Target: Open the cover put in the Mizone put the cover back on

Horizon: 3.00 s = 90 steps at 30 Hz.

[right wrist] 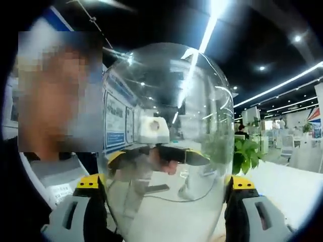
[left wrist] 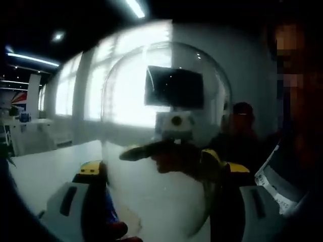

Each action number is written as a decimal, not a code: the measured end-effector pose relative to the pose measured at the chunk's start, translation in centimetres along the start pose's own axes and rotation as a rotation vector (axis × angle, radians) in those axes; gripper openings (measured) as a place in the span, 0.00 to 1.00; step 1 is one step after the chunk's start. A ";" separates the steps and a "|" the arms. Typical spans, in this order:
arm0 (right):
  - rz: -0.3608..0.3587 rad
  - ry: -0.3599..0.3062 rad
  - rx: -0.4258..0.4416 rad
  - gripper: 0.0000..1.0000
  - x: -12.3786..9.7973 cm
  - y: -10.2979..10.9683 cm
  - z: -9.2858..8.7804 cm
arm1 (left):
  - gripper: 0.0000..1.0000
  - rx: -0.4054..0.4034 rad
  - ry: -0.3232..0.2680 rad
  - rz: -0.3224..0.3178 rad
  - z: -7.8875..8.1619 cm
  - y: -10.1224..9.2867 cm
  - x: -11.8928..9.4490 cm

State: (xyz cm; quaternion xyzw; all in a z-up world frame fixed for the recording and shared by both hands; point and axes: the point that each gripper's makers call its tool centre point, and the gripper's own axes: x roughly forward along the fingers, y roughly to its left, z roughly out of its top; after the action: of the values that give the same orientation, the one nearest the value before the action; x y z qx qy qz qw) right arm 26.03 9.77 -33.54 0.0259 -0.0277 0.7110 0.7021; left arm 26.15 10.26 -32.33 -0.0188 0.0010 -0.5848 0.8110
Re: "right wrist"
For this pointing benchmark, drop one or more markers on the narrow white wall poster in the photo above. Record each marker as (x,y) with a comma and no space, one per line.
(129,124)

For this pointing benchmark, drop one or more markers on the white printed sheet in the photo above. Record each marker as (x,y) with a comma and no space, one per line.
(63,192)

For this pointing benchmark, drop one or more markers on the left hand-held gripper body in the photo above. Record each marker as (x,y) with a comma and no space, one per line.
(154,129)

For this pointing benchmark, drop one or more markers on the large white blue wall poster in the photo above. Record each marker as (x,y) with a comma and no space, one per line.
(115,118)

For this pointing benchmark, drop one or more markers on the green leafy plant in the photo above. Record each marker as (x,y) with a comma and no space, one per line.
(247,153)

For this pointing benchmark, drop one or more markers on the clear glass dome cover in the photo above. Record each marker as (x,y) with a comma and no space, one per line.
(164,100)

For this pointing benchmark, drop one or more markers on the person's left hand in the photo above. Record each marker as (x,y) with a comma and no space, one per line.
(169,165)

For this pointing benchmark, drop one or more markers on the colourful striped banner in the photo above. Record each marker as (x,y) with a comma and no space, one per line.
(316,123)

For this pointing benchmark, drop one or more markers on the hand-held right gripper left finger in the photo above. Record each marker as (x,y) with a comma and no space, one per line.
(75,216)

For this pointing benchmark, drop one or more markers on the round ceiling spotlight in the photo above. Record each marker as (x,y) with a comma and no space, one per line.
(262,68)
(297,38)

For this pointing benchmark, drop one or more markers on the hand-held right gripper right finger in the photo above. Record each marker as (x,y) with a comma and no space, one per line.
(255,216)

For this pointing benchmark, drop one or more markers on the blue edged white board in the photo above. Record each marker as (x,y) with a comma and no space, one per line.
(54,21)

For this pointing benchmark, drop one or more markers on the white office chair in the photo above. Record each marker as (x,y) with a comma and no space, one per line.
(289,146)

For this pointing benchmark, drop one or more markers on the bright ceiling light strip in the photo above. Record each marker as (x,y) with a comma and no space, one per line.
(209,35)
(280,84)

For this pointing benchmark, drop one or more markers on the dark smartphone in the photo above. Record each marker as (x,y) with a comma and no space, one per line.
(157,188)

